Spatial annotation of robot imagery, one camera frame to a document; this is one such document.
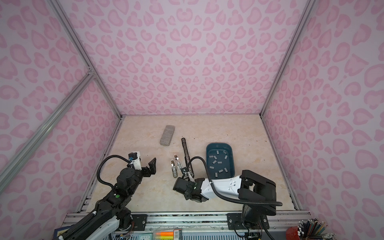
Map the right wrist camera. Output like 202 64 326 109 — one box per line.
182 168 195 182

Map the orange highlighter box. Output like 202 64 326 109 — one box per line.
153 229 183 240

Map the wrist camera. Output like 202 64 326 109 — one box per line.
127 152 142 171
182 168 195 182

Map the black stapler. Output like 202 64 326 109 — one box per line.
181 138 195 178

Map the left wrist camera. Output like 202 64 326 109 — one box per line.
127 152 142 171

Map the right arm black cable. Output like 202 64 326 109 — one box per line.
186 155 283 207

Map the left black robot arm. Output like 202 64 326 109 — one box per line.
55 152 157 240

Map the grey stone block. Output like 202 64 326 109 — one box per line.
160 125 176 146

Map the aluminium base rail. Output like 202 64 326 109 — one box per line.
61 209 313 240

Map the red container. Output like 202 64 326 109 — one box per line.
286 226 301 240

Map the teal plastic tray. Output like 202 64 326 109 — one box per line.
206 143 235 180

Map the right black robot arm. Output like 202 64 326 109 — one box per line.
173 170 283 231

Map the pencil holder with pencils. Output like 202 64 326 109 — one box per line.
296 218 336 240

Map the blue book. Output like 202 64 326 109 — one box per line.
53 226 71 240

